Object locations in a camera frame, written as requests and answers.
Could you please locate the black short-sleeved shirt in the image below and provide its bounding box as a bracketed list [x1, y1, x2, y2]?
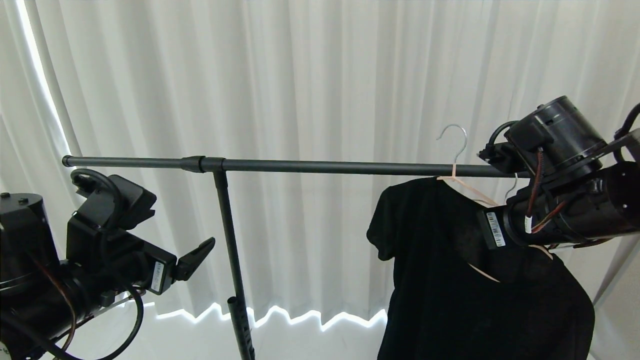
[366, 176, 596, 360]

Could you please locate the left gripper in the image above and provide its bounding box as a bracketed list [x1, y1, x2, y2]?
[54, 236, 217, 327]

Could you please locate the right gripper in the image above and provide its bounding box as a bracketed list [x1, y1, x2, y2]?
[477, 160, 640, 251]

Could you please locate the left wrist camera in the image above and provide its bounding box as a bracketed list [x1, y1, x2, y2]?
[67, 169, 157, 251]

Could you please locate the black clothes rack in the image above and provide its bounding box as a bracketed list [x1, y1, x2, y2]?
[61, 155, 531, 360]

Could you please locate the pink clothes hanger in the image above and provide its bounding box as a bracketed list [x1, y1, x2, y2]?
[502, 171, 521, 202]
[436, 124, 555, 284]

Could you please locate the white curtain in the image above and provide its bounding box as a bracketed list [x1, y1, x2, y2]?
[0, 0, 640, 333]

